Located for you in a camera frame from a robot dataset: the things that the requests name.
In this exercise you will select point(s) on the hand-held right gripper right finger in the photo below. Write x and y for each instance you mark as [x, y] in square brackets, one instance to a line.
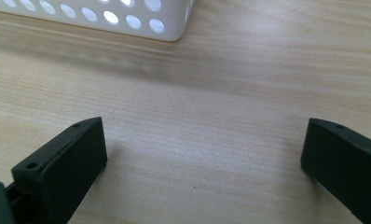
[345, 165]

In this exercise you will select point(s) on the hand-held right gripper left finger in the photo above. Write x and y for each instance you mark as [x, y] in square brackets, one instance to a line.
[62, 168]

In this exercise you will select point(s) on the white perforated plastic basket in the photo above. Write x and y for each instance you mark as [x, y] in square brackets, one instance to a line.
[171, 31]

